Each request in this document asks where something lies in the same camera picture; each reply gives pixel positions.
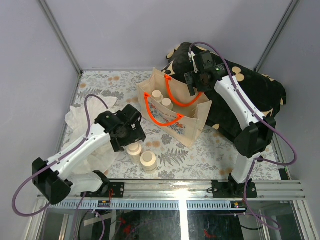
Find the black plush flower pillow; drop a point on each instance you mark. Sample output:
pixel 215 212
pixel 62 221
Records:
pixel 267 94

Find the aluminium corner frame post left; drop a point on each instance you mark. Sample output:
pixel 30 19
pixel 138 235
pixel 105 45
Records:
pixel 59 34

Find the aluminium front rail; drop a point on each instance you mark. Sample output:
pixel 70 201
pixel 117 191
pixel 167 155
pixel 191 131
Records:
pixel 267 190

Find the beige canvas tote bag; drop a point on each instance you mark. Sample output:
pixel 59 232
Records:
pixel 187 120

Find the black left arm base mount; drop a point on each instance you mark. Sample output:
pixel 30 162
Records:
pixel 110 190

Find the cream bottle wooden cap front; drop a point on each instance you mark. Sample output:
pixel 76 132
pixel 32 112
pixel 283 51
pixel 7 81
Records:
pixel 134 151

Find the wide cream jar wooden lid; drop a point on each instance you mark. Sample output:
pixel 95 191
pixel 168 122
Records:
pixel 148 161

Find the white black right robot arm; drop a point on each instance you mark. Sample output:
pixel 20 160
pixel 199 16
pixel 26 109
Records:
pixel 256 129

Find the cream bottle wooden cap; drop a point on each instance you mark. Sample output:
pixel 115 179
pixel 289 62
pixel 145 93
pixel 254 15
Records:
pixel 134 151
pixel 157 96

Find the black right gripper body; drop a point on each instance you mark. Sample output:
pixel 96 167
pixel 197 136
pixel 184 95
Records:
pixel 191 77

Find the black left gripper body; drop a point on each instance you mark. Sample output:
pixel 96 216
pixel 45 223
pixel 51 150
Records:
pixel 130 136

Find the aluminium corner frame post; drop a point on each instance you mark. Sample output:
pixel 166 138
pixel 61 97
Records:
pixel 59 34
pixel 293 4

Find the white crumpled cloth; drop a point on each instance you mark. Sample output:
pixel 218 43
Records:
pixel 76 120

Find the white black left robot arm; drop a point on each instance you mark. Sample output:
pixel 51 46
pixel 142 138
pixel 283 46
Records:
pixel 55 177

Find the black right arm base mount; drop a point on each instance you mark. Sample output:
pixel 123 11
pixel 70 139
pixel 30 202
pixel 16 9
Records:
pixel 230 189

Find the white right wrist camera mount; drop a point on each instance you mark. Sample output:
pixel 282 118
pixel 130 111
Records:
pixel 191 57

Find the grey slotted cable duct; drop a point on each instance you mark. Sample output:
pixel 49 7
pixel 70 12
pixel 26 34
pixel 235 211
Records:
pixel 149 205

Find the green bottle wooden cap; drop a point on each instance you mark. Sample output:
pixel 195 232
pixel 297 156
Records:
pixel 167 103

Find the aluminium corner frame post right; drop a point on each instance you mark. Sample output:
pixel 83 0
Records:
pixel 293 4

